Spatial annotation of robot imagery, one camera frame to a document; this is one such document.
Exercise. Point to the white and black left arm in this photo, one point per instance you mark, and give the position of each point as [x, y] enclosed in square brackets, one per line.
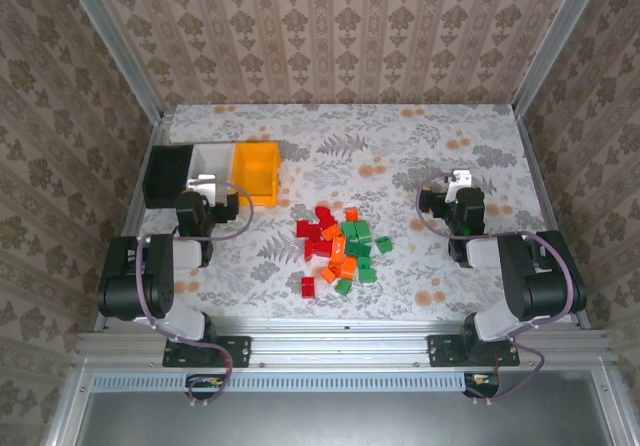
[157, 276]

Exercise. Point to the aluminium frame post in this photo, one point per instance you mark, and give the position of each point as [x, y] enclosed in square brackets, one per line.
[557, 41]
[115, 41]

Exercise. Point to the yellow plastic bin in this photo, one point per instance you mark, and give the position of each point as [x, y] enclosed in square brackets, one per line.
[255, 171]

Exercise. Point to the white plastic bin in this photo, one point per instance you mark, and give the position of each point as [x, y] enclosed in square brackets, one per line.
[212, 158]

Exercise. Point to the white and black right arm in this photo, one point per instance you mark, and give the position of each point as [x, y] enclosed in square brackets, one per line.
[530, 281]

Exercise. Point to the aluminium lower frame bar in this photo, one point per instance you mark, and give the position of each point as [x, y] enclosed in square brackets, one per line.
[617, 416]
[67, 416]

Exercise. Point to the grey metal panel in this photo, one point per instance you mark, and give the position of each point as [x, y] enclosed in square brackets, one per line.
[325, 421]

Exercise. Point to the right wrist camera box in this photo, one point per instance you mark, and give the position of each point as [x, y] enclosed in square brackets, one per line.
[461, 178]

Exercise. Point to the red arched lego brick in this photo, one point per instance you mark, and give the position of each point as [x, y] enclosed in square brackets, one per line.
[323, 213]

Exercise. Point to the green lego brick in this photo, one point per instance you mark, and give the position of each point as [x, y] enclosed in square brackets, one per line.
[365, 262]
[383, 244]
[348, 230]
[343, 287]
[362, 231]
[359, 249]
[367, 275]

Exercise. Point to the aluminium table side rail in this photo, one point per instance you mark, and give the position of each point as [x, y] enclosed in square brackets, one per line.
[160, 131]
[533, 156]

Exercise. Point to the aluminium cross rail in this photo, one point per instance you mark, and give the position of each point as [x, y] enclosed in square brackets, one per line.
[340, 346]

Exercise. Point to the black plastic bin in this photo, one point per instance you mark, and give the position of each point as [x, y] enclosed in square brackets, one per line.
[165, 176]

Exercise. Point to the floral patterned table cover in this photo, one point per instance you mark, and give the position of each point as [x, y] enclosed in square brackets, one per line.
[450, 131]

